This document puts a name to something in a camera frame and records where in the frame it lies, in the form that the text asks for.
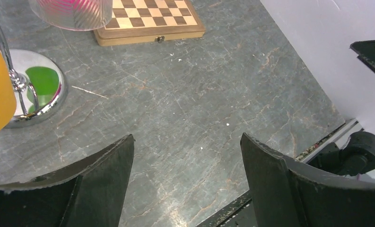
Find pink plastic wine glass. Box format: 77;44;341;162
28;0;113;31

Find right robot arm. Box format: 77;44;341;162
307;131;375;176

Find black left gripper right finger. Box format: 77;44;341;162
240;133;375;227

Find wooden chess board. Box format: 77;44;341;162
94;0;206;46

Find chrome wine glass rack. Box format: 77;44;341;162
0;27;67;128

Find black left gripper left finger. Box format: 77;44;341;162
0;135;135;227

